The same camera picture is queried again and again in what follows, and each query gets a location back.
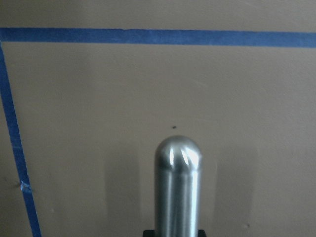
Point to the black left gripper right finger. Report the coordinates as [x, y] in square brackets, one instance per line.
[201, 233]

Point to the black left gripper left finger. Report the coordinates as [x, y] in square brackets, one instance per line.
[148, 233]

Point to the steel muddler black tip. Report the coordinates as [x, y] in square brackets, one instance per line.
[178, 168]

